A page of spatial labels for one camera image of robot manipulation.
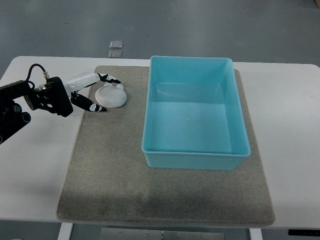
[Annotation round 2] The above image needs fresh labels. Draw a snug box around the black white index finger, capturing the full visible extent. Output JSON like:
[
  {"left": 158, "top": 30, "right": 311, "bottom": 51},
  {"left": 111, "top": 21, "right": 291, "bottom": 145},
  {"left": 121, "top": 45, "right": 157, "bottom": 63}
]
[{"left": 97, "top": 73, "right": 121, "bottom": 84}]

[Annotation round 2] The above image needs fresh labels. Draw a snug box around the grey felt mat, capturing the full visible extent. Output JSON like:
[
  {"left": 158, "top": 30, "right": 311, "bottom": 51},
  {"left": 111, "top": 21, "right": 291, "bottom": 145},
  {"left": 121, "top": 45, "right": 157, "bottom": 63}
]
[{"left": 56, "top": 66, "right": 275, "bottom": 228}]

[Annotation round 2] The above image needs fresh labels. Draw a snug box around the light blue plastic box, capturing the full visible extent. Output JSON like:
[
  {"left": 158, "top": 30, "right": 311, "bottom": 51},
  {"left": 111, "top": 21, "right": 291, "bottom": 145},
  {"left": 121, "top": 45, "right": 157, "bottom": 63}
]
[{"left": 141, "top": 56, "right": 251, "bottom": 170}]

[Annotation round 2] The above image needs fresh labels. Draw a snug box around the silver floor plate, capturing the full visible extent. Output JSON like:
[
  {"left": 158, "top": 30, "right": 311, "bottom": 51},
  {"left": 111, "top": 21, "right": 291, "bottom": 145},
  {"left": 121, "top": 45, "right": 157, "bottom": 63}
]
[
  {"left": 109, "top": 40, "right": 123, "bottom": 49},
  {"left": 108, "top": 49, "right": 123, "bottom": 59}
]

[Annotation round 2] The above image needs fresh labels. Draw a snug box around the white bunny toy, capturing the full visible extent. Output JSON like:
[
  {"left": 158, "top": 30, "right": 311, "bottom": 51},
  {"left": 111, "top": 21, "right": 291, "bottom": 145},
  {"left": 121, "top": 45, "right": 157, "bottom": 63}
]
[{"left": 95, "top": 83, "right": 127, "bottom": 109}]

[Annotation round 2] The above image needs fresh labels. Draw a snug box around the upper silver floor plate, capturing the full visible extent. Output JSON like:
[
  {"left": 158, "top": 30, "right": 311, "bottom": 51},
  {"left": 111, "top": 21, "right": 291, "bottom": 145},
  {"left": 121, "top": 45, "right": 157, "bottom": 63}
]
[{"left": 109, "top": 40, "right": 123, "bottom": 49}]

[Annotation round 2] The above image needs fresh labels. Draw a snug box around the black braided cable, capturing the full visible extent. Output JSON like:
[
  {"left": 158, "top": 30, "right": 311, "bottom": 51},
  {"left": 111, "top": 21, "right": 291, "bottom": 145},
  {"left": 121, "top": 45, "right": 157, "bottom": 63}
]
[{"left": 26, "top": 63, "right": 50, "bottom": 87}]

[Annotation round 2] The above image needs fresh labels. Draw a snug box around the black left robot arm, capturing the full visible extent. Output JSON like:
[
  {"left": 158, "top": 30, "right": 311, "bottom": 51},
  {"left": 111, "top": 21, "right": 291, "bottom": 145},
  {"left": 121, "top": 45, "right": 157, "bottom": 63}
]
[{"left": 0, "top": 72, "right": 120, "bottom": 143}]

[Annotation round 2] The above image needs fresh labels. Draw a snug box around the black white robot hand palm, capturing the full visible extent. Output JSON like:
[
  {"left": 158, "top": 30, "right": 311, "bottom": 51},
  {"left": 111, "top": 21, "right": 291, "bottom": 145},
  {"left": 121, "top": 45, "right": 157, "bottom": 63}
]
[{"left": 46, "top": 73, "right": 100, "bottom": 117}]

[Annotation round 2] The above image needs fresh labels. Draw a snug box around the lower silver floor plate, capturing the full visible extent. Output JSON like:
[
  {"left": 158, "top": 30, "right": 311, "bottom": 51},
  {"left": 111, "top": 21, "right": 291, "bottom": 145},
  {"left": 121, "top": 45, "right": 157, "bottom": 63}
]
[{"left": 108, "top": 49, "right": 123, "bottom": 59}]

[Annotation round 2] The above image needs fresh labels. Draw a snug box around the metal table base plate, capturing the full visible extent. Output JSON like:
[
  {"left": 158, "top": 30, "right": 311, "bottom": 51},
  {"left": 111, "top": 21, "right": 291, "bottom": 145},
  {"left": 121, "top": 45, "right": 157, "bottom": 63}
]
[{"left": 99, "top": 227, "right": 226, "bottom": 240}]

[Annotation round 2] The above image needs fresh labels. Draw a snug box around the black table control panel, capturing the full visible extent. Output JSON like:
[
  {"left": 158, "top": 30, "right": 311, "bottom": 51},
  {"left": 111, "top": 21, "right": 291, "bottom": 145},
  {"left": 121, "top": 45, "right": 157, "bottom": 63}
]
[{"left": 288, "top": 229, "right": 320, "bottom": 237}]

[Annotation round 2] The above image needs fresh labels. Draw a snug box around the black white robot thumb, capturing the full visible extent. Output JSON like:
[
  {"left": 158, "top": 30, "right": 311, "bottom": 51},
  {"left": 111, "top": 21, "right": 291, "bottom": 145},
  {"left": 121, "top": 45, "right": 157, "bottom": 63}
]
[{"left": 70, "top": 91, "right": 107, "bottom": 112}]

